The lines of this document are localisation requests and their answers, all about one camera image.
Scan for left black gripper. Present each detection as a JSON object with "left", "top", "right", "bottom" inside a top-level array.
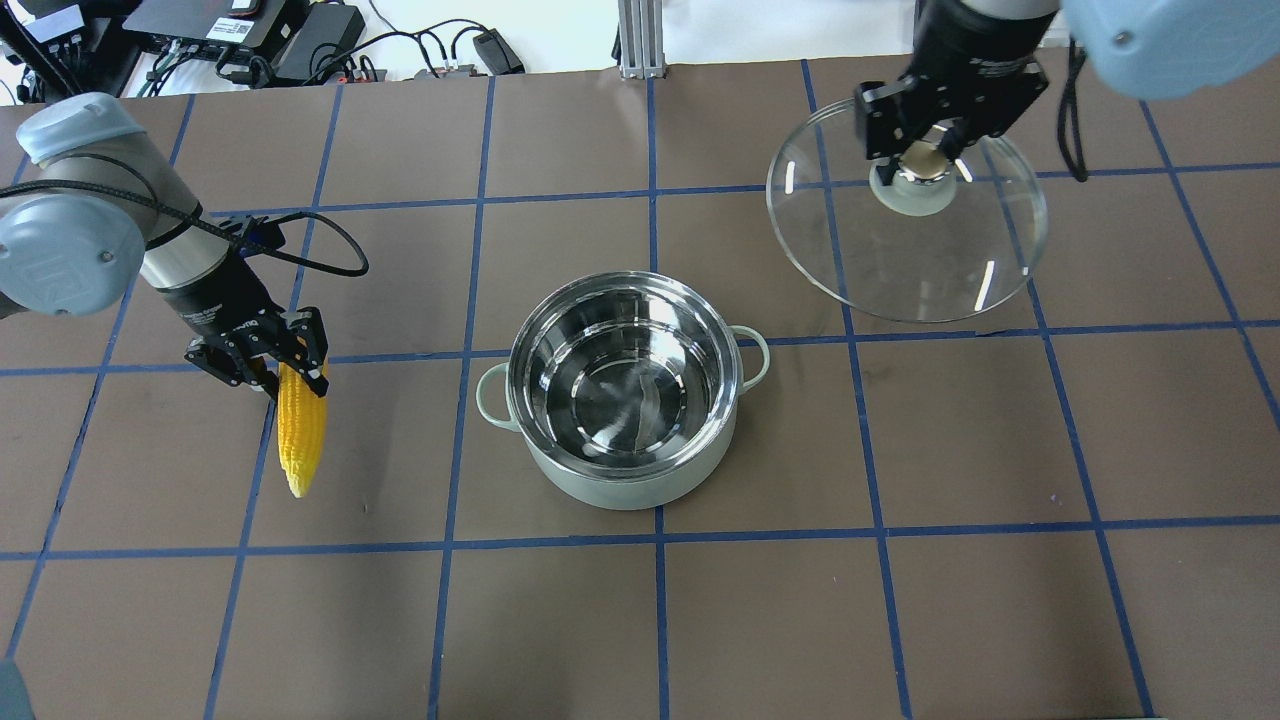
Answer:
[{"left": 184, "top": 307, "right": 330, "bottom": 400}]

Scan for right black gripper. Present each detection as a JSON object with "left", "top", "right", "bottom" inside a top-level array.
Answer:
[{"left": 852, "top": 56, "right": 1050, "bottom": 187}]

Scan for yellow corn cob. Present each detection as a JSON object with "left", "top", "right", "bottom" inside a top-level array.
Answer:
[{"left": 276, "top": 365, "right": 328, "bottom": 498}]

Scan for glass pot lid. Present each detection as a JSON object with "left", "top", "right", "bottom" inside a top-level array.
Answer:
[{"left": 765, "top": 100, "right": 1050, "bottom": 324}]

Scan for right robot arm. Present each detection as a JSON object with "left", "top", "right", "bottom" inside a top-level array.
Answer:
[{"left": 852, "top": 1, "right": 1279, "bottom": 191}]

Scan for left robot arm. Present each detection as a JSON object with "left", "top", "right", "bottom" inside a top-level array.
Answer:
[{"left": 1, "top": 92, "right": 328, "bottom": 397}]

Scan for pale green steel pot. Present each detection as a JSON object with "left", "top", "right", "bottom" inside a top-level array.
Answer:
[{"left": 475, "top": 272, "right": 772, "bottom": 511}]

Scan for black electronics box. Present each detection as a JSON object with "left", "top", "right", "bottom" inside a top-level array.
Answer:
[{"left": 120, "top": 0, "right": 366, "bottom": 86}]

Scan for black power adapter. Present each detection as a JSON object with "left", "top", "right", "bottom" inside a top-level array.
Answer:
[{"left": 472, "top": 28, "right": 526, "bottom": 76}]

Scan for brown table mat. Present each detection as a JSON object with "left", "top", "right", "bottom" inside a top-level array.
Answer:
[{"left": 1, "top": 56, "right": 1279, "bottom": 719}]

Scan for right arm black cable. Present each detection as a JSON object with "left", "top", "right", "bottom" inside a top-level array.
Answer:
[{"left": 1059, "top": 35, "right": 1091, "bottom": 183}]

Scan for aluminium frame post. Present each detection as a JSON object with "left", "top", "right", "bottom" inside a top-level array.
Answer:
[{"left": 614, "top": 1, "right": 668, "bottom": 79}]

